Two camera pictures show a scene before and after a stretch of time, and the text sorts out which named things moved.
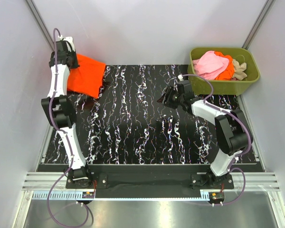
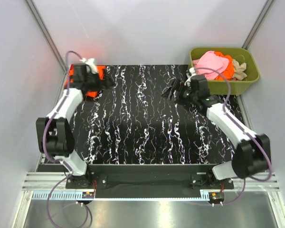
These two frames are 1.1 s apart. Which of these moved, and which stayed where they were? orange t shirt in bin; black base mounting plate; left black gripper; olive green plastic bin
Moved: left black gripper
Stayed: olive green plastic bin; orange t shirt in bin; black base mounting plate
